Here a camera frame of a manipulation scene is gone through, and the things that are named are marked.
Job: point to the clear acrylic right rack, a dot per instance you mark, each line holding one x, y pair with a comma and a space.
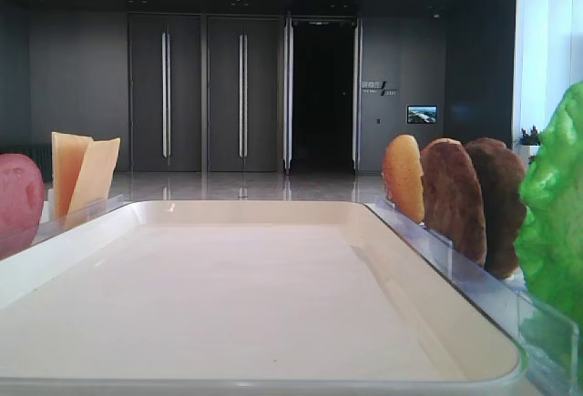
551, 340

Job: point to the wall display screen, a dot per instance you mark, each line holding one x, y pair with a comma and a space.
421, 115

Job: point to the golden bun half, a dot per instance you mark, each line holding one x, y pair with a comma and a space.
402, 174

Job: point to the dark brown meat patty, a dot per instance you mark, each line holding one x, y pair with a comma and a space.
499, 171

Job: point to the dark double door left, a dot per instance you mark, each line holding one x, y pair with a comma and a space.
165, 93

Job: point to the yellow cheese slice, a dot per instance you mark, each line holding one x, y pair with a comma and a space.
96, 173

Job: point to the orange cheese slice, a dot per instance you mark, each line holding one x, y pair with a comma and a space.
67, 156

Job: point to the clear acrylic rack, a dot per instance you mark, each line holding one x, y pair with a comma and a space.
51, 226
551, 340

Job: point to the clear acrylic left rack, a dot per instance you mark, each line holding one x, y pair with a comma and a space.
51, 226

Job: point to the cream rectangular tray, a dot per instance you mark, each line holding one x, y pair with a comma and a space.
242, 298

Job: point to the red tomato slice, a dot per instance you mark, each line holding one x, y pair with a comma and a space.
22, 202

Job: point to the dark double door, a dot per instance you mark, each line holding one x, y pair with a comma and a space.
243, 94
165, 93

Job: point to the green lettuce leaf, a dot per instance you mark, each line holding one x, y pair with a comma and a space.
549, 243

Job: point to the dark double door middle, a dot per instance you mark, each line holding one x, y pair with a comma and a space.
243, 94

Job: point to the potted plant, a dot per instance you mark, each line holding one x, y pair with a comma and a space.
529, 137

